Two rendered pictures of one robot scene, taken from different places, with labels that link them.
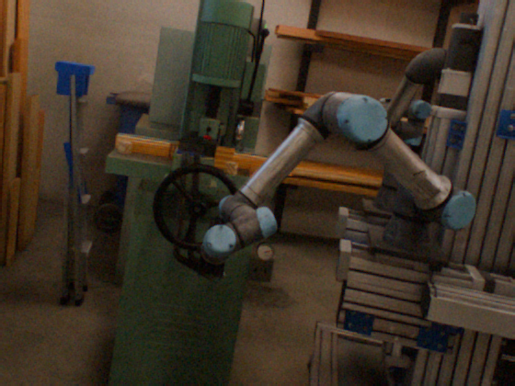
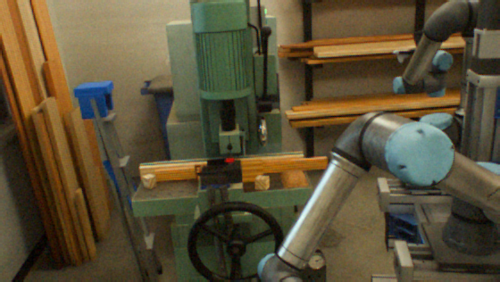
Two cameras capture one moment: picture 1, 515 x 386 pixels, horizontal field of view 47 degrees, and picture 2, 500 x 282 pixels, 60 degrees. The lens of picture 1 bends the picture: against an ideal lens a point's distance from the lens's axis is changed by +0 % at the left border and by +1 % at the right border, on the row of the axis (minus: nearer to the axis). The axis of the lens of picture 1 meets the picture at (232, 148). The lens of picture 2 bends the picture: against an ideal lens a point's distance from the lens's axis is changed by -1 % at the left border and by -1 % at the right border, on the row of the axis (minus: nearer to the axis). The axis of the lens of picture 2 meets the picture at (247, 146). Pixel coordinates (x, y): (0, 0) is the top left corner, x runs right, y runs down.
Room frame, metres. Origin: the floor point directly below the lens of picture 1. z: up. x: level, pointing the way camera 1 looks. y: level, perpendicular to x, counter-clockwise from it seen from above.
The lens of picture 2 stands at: (0.73, -0.02, 1.50)
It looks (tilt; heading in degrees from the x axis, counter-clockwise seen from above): 19 degrees down; 2
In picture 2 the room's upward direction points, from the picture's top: 4 degrees counter-clockwise
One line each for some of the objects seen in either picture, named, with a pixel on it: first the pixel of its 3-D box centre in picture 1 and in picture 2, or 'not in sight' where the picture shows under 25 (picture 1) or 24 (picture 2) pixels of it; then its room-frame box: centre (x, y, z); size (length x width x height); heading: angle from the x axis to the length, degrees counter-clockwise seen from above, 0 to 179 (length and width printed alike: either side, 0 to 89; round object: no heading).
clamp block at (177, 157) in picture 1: (192, 165); (221, 194); (2.01, 0.13, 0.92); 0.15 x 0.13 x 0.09; 93
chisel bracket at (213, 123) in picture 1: (209, 129); (230, 139); (2.23, 0.10, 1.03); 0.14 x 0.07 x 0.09; 3
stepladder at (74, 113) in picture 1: (73, 182); (122, 191); (2.84, 0.75, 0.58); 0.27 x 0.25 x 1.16; 97
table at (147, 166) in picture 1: (191, 174); (222, 195); (2.10, 0.13, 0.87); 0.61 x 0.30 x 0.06; 93
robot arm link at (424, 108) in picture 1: (418, 109); (438, 60); (2.58, -0.77, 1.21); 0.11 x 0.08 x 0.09; 6
